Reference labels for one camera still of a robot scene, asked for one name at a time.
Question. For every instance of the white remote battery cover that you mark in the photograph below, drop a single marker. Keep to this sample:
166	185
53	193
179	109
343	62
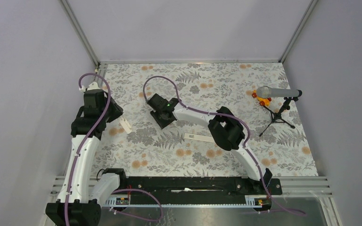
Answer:
198	137

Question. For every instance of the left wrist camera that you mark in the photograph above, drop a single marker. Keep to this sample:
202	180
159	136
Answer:
91	86

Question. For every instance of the white remote control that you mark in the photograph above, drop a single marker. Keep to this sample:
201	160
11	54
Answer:
125	125

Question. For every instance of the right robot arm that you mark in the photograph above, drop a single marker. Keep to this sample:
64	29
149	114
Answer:
226	131

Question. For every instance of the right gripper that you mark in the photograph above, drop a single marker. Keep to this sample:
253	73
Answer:
162	124

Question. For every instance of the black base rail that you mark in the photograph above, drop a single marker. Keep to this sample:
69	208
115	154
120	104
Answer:
196	190

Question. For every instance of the orange toy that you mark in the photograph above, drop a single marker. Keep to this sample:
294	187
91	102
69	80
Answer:
262	101

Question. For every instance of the floral table mat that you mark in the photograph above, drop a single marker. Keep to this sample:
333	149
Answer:
149	150

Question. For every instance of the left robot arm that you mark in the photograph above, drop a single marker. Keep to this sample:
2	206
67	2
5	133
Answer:
76	203

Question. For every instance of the grey microphone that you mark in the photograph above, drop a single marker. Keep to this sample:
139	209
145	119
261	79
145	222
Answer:
267	92

